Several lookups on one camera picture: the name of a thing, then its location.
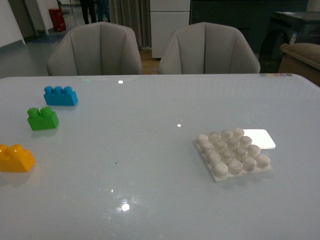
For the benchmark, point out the blue three-stud block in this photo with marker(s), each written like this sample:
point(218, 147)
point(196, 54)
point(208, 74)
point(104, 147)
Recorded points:
point(60, 96)

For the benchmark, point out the green two-stud block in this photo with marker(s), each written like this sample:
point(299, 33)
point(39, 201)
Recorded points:
point(42, 119)

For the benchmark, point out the yellow two-stud block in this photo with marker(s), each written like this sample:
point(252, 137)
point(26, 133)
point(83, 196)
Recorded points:
point(15, 159)

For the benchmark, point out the white drawer cabinet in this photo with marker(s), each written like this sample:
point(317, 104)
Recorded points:
point(166, 16)

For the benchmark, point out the right grey chair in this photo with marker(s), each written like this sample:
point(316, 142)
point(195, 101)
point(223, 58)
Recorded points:
point(208, 48)

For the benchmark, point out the grey chair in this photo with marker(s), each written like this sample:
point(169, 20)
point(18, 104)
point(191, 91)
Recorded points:
point(96, 49)
point(208, 48)

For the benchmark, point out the left grey chair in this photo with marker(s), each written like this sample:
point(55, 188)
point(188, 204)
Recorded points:
point(96, 49)

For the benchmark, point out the grey curtain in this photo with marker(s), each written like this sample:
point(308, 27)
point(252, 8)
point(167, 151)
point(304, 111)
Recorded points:
point(136, 15)

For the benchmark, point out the coloured dot sticker strip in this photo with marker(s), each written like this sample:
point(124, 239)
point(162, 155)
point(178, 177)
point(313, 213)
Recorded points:
point(276, 74)

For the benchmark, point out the person standing in background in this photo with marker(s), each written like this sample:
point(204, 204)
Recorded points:
point(96, 9)

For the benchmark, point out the red bin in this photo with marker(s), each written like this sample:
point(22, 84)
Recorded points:
point(57, 19)

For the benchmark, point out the beige sofa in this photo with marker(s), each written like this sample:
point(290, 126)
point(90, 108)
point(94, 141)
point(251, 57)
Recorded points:
point(301, 59)

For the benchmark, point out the white studded base plate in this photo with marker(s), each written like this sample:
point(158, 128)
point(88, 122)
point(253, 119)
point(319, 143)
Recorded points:
point(232, 154)

